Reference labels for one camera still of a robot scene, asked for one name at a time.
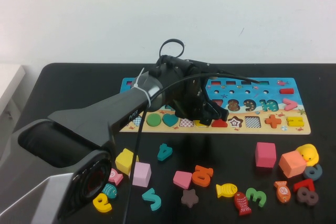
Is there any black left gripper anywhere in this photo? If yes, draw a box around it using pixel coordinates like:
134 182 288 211
173 76 229 127

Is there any teal heart piece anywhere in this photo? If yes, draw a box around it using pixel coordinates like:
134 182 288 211
162 113 179 127

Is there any orange number ten piece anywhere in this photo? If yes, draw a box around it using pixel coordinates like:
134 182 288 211
192 165 214 187

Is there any green circle piece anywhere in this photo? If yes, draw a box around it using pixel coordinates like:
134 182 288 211
146 113 162 127

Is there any teal number four piece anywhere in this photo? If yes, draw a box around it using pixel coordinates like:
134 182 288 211
157 143 174 162

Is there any orange plus sign piece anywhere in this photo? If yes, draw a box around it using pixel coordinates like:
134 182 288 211
264 115 282 128

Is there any blue wooden puzzle board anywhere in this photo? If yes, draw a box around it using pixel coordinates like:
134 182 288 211
119 77 312 135

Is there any pink trapezoid piece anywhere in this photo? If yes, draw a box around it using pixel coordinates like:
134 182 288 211
173 170 193 190

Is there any pink greater-than sign piece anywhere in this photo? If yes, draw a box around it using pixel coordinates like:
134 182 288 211
282 98 298 111

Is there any yellow equals sign piece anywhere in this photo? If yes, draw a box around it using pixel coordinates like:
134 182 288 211
286 116 304 127

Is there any brown star piece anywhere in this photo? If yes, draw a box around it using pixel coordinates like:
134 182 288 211
181 188 200 208

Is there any green number three piece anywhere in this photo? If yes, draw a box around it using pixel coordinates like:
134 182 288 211
245 187 267 208

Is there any teal number five piece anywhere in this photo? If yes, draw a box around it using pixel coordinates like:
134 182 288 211
141 187 162 211

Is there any red number seven piece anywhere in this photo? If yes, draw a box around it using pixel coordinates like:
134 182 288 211
293 178 316 193

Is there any brown number eight piece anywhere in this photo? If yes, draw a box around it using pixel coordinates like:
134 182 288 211
296 186 320 206

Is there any yellow number nine piece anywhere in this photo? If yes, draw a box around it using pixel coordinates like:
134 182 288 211
92 192 113 214

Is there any magenta cube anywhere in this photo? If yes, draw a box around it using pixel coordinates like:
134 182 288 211
255 142 277 168

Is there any white zip tie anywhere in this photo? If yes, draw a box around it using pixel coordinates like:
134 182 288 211
132 68 152 109

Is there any yellow wooden fish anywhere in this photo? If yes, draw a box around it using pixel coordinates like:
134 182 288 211
215 183 238 198

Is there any light pink cube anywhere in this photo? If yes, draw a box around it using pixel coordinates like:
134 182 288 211
129 162 152 188

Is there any red wooden fish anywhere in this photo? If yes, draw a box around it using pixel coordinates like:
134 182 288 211
234 191 253 216

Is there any salmon orange cube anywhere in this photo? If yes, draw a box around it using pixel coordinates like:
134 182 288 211
278 150 308 179

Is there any yellow cube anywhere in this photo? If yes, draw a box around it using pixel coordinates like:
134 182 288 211
114 148 140 176

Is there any orange wooden fish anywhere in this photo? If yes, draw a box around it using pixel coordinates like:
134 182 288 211
274 180 292 204

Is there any yellow rubber duck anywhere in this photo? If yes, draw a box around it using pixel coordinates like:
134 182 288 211
296 143 320 167

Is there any pink wooden fish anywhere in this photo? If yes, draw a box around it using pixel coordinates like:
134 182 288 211
108 168 124 186

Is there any blue-grey number six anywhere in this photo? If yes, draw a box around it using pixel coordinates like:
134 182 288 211
303 164 323 182

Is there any teal wooden fish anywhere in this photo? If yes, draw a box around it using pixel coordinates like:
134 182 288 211
102 183 118 199

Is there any white cabinet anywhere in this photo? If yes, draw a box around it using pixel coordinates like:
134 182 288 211
0 63 28 156

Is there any long black cable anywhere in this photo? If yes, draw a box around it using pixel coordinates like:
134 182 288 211
123 73 262 224

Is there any black cable loop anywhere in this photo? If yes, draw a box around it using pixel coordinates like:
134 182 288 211
159 38 185 60

